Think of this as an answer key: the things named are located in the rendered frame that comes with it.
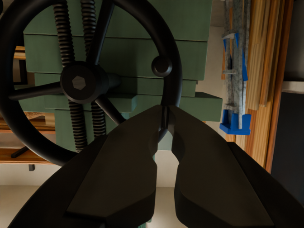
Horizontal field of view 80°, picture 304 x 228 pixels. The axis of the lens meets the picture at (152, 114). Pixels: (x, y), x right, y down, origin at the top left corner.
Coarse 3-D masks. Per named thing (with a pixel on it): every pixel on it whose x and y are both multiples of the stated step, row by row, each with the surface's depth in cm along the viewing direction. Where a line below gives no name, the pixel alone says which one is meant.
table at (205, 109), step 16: (48, 96) 36; (64, 96) 36; (112, 96) 37; (128, 96) 39; (144, 96) 45; (160, 96) 45; (208, 96) 48; (48, 112) 47; (128, 112) 37; (192, 112) 46; (208, 112) 45
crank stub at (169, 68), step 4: (160, 56) 20; (164, 56) 20; (156, 60) 20; (160, 60) 20; (164, 60) 20; (168, 60) 20; (152, 64) 21; (156, 64) 20; (160, 64) 20; (164, 64) 20; (168, 64) 20; (152, 68) 21; (156, 68) 20; (160, 68) 20; (164, 68) 20; (168, 68) 20; (156, 72) 21; (160, 72) 20; (164, 72) 20; (168, 72) 21; (160, 76) 21; (164, 76) 22
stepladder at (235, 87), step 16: (224, 0) 124; (240, 0) 106; (224, 16) 127; (240, 16) 108; (224, 32) 130; (240, 32) 110; (240, 48) 112; (240, 64) 114; (240, 80) 116; (240, 96) 118; (224, 112) 137; (240, 112) 120; (224, 128) 131; (240, 128) 123
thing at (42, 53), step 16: (32, 48) 44; (48, 48) 44; (80, 48) 44; (112, 48) 43; (128, 48) 43; (144, 48) 43; (192, 48) 43; (32, 64) 45; (48, 64) 45; (112, 64) 44; (128, 64) 44; (144, 64) 44; (192, 64) 43
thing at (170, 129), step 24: (168, 120) 12; (192, 120) 10; (192, 144) 8; (216, 144) 8; (192, 168) 7; (216, 168) 7; (240, 168) 7; (192, 192) 6; (216, 192) 6; (240, 192) 6; (192, 216) 6; (216, 216) 6; (240, 216) 6; (264, 216) 6
